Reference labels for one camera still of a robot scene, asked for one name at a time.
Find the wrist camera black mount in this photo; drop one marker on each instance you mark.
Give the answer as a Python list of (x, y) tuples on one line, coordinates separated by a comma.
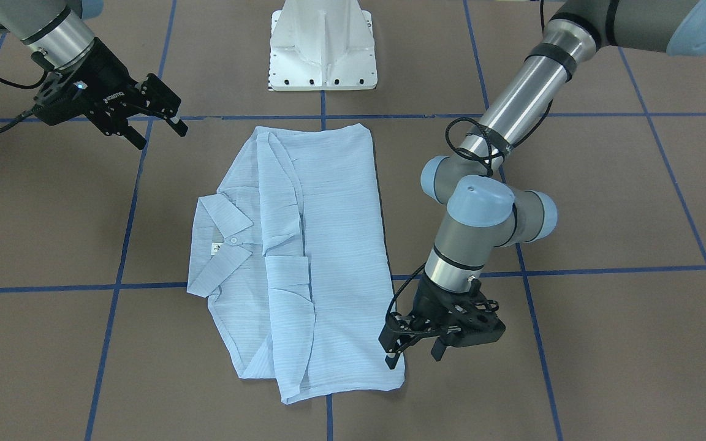
[(63, 96), (478, 322)]

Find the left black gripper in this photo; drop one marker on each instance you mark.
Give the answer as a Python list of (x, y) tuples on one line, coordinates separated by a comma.
[(428, 302)]

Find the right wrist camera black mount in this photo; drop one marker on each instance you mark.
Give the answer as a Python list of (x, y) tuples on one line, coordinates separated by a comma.
[(63, 96)]

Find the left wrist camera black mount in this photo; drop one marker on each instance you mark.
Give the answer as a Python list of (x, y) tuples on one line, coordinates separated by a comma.
[(478, 322)]

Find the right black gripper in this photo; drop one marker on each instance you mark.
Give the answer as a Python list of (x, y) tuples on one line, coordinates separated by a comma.
[(106, 78)]

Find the white pedestal column with base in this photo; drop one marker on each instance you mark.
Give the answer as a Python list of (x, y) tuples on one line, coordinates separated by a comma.
[(322, 46)]

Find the light blue button shirt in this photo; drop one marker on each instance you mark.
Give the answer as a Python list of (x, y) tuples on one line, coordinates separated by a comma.
[(290, 254)]

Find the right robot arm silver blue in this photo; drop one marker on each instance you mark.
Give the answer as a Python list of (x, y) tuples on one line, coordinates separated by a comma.
[(57, 36)]

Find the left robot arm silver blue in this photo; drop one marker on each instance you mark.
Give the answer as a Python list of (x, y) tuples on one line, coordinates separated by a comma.
[(482, 213)]

